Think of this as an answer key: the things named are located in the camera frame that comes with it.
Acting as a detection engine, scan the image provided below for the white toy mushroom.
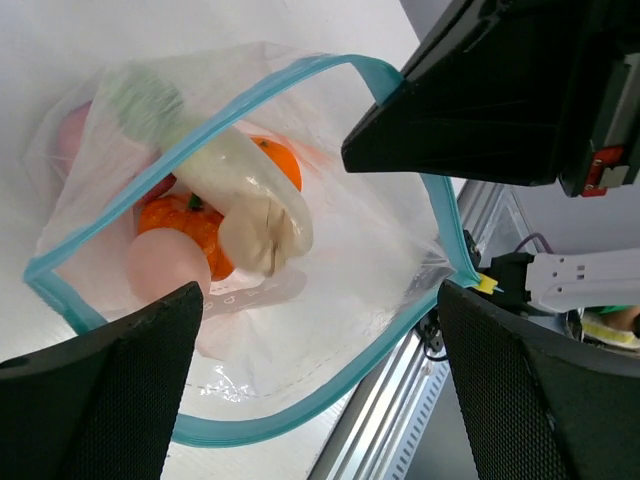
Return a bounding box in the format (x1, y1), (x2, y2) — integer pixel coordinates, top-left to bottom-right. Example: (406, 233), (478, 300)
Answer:
(218, 198), (295, 277)

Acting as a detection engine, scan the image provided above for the pink toy egg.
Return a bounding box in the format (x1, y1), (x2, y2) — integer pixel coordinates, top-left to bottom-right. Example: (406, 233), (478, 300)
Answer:
(125, 228), (211, 302)

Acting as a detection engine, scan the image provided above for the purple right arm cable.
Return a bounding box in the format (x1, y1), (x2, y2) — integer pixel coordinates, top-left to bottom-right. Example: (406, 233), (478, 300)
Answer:
(514, 232), (556, 254)

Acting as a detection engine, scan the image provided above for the clear zip top bag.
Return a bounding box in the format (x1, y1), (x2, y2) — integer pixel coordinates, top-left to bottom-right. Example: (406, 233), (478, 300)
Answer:
(24, 42), (480, 448)

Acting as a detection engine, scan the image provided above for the aluminium table edge rail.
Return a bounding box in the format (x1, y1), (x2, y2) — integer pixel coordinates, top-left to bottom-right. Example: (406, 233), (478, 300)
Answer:
(309, 332), (477, 479)

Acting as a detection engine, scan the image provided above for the purple toy onion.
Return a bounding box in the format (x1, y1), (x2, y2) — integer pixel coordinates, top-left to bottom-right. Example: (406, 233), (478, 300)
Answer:
(53, 101), (176, 207)

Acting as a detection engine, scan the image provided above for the orange toy fruit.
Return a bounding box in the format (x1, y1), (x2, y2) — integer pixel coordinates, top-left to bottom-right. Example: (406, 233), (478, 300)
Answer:
(251, 136), (303, 191)

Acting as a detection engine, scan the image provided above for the orange toy pumpkin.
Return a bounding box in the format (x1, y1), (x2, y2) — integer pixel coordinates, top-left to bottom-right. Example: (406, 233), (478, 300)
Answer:
(138, 193), (234, 281)

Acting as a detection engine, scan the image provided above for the white slotted cable duct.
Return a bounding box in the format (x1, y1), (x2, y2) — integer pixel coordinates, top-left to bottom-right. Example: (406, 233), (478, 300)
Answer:
(384, 362), (450, 480)

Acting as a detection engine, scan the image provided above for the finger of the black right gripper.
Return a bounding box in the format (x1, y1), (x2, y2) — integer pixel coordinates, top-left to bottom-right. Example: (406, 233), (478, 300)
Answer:
(342, 1), (593, 186)

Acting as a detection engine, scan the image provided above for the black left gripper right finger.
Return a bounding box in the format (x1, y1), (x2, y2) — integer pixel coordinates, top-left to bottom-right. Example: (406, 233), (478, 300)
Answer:
(438, 281), (639, 479)

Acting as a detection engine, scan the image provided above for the white toy radish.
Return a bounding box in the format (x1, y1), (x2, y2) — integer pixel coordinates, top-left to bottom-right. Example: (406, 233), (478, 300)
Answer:
(103, 67), (314, 261)

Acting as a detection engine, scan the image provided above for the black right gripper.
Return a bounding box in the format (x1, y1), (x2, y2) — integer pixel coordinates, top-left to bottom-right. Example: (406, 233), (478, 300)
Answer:
(556, 1), (639, 197)

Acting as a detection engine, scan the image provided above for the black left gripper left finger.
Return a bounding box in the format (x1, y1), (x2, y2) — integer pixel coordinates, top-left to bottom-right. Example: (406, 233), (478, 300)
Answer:
(1, 282), (203, 479)

